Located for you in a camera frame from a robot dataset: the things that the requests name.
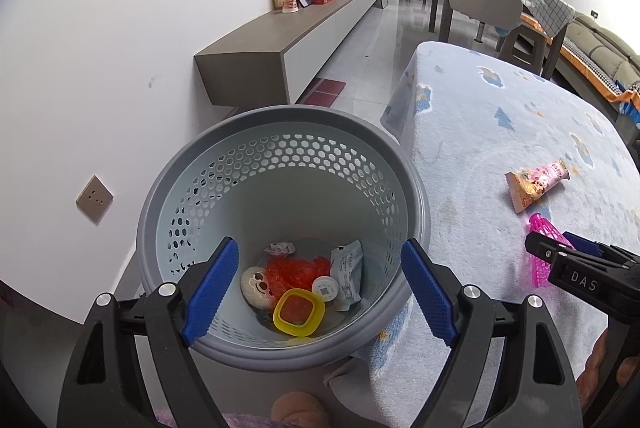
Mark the orange plastic mesh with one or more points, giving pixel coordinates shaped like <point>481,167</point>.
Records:
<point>300,273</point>

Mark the olive green sofa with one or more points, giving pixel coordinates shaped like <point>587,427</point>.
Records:
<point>600,40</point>

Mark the orange checkered sofa cover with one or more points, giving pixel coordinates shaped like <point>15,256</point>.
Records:
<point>590,68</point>

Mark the white paper cup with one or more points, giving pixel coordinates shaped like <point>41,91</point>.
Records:
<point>291,4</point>

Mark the grey dining chair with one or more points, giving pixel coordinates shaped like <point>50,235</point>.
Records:
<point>555,53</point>

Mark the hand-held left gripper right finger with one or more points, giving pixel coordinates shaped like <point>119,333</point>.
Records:
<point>430,295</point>

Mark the light blue wet wipes packet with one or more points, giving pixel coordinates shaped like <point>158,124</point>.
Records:
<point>347,273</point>

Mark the beige wall socket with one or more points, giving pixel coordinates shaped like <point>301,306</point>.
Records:
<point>95,199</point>

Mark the white paper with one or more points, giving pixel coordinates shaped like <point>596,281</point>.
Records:
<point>279,249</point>

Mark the beige dining chair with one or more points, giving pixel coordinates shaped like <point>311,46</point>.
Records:
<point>480,0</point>

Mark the person's knee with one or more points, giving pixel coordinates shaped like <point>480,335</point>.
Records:
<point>300,410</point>

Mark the person's right hand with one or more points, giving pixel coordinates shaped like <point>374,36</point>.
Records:
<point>590,373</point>

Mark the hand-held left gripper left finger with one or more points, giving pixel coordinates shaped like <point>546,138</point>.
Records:
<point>210,293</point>

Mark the pink snack wrapper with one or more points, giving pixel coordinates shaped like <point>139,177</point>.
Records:
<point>535,185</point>

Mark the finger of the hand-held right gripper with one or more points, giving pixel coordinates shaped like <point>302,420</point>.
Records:
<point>585,245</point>
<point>542,248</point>

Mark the yellow plastic container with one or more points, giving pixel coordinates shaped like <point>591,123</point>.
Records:
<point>287,324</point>

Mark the grey perforated plastic basket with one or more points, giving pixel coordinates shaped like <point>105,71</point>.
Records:
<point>280,188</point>

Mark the blue cloth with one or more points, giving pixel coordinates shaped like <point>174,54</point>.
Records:
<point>631,103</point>

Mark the light blue printed blanket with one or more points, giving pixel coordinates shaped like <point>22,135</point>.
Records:
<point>500,133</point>

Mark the grey floating TV cabinet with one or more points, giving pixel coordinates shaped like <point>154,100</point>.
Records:
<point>260,33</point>

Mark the purple fuzzy clothing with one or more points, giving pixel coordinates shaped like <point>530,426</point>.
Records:
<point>225,422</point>

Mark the beige round plush toy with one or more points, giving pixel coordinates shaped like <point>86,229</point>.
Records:
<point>257,288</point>

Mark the white round cap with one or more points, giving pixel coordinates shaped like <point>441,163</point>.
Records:
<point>324,288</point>

